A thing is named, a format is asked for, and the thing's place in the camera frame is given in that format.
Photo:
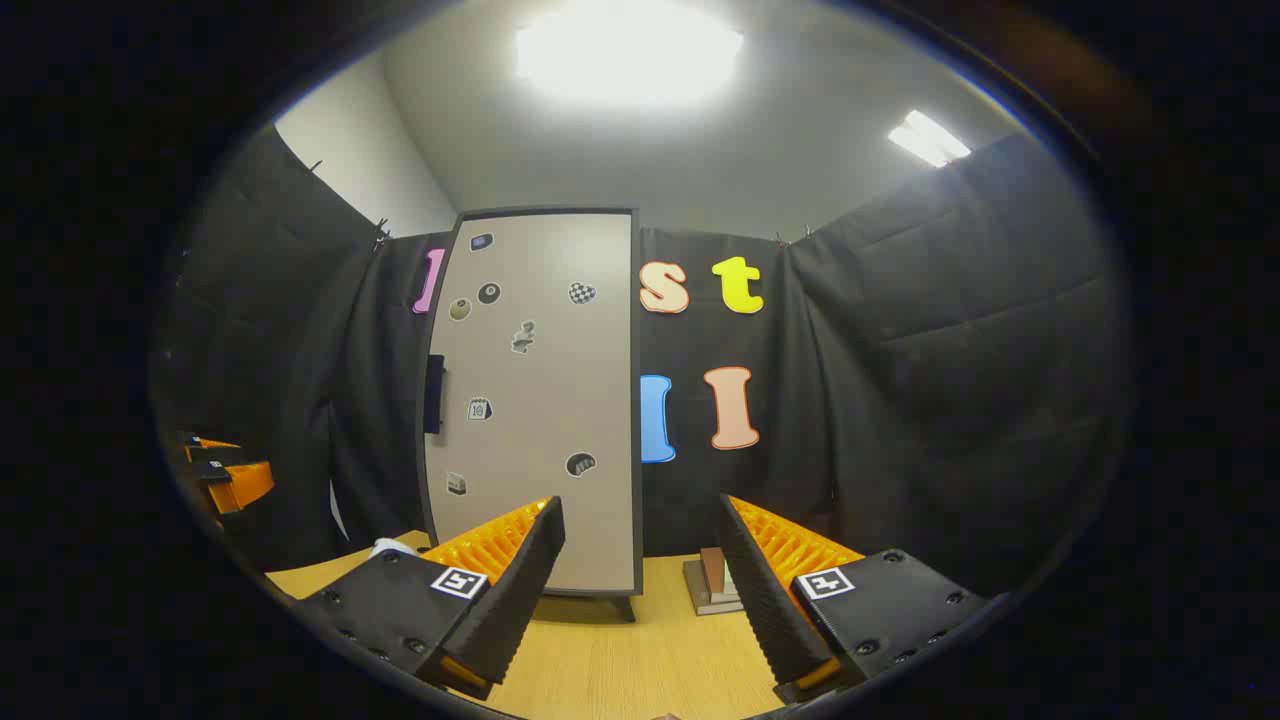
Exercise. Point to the ceiling light panel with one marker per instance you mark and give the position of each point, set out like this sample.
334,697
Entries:
928,138
630,50

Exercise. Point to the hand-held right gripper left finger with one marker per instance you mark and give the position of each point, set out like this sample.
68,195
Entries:
525,570

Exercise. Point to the black backdrop cloth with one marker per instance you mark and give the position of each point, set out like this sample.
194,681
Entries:
900,350

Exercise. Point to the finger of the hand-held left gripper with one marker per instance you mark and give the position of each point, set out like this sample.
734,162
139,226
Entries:
210,449
245,483

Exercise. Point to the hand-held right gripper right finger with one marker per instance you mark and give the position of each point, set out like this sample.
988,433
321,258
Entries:
755,590

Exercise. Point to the dark grey cabinet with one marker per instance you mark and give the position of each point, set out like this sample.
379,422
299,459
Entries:
637,400

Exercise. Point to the brown book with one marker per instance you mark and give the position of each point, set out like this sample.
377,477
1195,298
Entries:
713,570

